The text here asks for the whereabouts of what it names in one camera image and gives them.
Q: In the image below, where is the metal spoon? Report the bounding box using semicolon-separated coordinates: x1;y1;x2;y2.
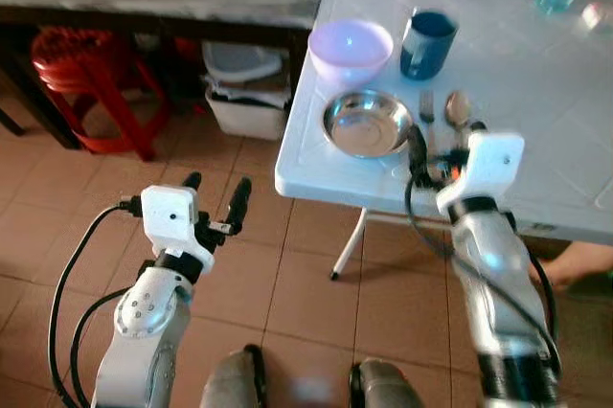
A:
444;91;473;152

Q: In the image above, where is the metal fork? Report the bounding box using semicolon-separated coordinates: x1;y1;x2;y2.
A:
419;90;438;156

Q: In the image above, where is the stainless steel dish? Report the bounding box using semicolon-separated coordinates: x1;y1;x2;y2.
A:
321;89;416;161

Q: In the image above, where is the white plastic folding table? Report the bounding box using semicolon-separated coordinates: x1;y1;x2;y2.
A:
274;0;613;247

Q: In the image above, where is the blue cup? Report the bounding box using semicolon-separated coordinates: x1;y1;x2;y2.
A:
399;10;460;82

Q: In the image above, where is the white plastic bin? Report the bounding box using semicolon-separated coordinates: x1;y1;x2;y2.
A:
201;40;292;142

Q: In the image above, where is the white metal table leg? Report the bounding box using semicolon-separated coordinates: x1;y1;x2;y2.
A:
329;207;371;283

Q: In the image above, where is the purple plastic bowl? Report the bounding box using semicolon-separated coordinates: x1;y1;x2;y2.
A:
307;18;396;89

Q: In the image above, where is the red plastic stool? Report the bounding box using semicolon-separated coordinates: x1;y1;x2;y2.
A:
31;26;174;163

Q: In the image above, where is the grey left robot leg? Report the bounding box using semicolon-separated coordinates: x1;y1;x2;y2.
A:
199;344;268;408

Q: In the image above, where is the grey robot leg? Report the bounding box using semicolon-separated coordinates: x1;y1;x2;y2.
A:
348;357;424;408
199;344;268;408

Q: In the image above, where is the white power strip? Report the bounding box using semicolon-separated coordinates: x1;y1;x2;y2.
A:
579;1;613;32

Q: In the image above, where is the person's bare foot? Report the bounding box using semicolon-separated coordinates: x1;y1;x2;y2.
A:
530;240;613;290

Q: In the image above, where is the grey right robot leg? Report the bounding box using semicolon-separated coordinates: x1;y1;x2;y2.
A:
348;357;424;408

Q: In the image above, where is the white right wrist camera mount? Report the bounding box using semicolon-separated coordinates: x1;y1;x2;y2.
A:
435;130;527;218

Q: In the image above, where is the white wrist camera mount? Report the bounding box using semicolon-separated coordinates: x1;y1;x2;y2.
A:
435;130;527;218
141;185;217;272

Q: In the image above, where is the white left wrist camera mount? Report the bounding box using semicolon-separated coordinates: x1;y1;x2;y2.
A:
141;185;217;272

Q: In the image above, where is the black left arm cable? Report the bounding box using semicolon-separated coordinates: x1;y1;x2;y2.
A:
47;196;145;408

